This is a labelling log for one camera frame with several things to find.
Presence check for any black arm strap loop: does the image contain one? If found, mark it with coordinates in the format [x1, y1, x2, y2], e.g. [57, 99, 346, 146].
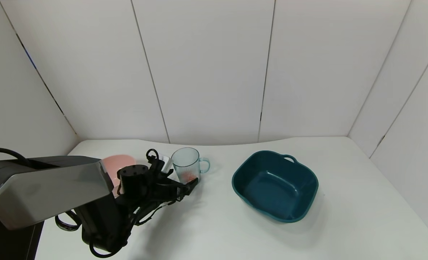
[55, 211, 81, 231]

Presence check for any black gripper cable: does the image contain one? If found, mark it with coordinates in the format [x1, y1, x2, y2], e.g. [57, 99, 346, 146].
[89, 195, 180, 259]

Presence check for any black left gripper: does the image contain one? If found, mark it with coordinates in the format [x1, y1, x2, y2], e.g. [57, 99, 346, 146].
[150, 177, 199, 202]

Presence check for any black camera cable loop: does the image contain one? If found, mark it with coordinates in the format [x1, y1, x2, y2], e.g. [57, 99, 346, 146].
[145, 148, 164, 171]

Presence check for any dark teal plastic basin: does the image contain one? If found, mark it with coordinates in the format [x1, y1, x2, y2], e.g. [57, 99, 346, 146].
[232, 151, 319, 223]

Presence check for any pink plastic bowl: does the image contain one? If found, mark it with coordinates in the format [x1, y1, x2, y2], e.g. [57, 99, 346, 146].
[102, 155, 137, 197]

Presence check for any thick black arm hose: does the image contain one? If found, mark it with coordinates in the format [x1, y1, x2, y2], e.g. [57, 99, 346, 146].
[0, 147, 30, 166]

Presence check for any translucent blue ribbed cup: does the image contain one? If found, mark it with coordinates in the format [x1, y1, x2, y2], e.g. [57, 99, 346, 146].
[171, 147, 211, 183]

